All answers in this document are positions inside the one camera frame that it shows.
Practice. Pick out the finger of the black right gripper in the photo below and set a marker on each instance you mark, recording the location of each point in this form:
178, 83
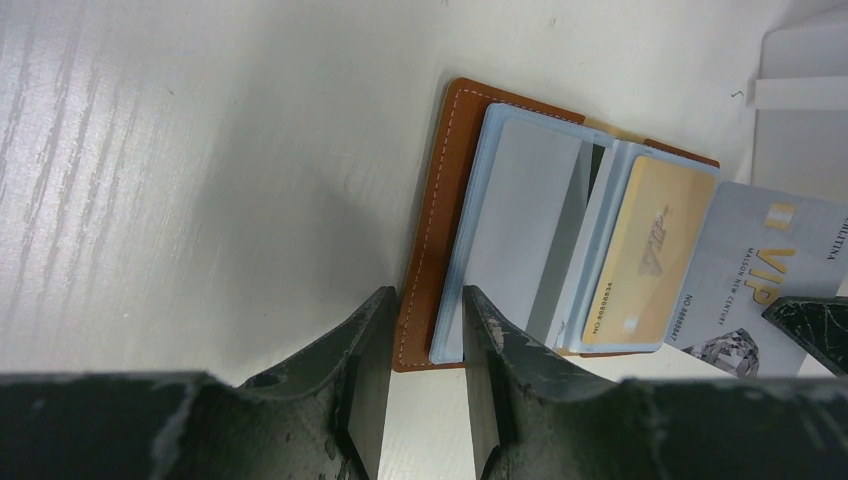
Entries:
817, 325

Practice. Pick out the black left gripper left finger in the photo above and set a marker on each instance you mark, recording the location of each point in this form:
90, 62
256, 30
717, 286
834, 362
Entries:
318, 414

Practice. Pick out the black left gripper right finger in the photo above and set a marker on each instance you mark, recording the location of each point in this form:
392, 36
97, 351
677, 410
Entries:
535, 415

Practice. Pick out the silver VIP credit card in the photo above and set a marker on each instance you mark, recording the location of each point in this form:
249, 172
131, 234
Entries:
756, 245

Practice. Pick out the gold credit card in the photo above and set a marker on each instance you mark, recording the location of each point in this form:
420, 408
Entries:
656, 229

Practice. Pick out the brown leather card holder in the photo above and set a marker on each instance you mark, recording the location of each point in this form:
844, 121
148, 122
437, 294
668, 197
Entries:
580, 238

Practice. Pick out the clear acrylic card box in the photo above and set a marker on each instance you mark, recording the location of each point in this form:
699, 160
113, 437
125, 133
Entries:
800, 99

